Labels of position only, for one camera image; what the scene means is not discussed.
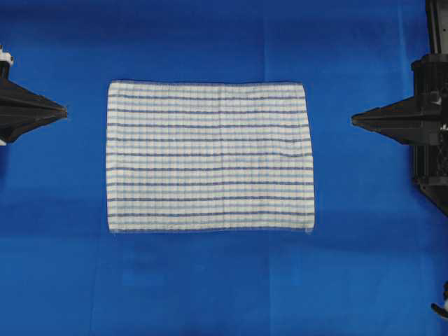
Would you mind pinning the blue striped white towel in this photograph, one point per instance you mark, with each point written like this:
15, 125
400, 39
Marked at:
183, 157

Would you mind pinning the black clip at corner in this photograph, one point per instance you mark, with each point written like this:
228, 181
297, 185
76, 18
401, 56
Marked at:
441, 310

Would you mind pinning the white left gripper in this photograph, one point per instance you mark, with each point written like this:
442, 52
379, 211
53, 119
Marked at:
13, 95

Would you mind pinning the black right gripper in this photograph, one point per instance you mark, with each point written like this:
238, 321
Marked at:
420, 120

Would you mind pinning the blue table cloth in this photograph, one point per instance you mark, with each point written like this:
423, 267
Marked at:
373, 264

